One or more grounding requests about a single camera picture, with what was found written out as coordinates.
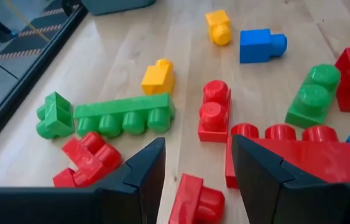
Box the red four-stud block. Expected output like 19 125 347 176
224 123 350 190

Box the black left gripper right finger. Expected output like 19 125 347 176
231 134 350 224

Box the blue one-stud block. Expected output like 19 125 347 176
239 28 288 65

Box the hazard striped black mat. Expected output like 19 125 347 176
0 0 81 60

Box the grey plastic bin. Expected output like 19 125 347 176
80 0 157 16

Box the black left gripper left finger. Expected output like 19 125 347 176
0 136 167 224

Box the green two-stud block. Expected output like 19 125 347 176
35 91 75 140
284 63 342 129

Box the yellow one-stud block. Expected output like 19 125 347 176
140 58 176 96
205 9 233 47

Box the green four-stud block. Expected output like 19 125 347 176
73 92 177 139

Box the red one-stud block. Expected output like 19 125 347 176
167 173 226 224

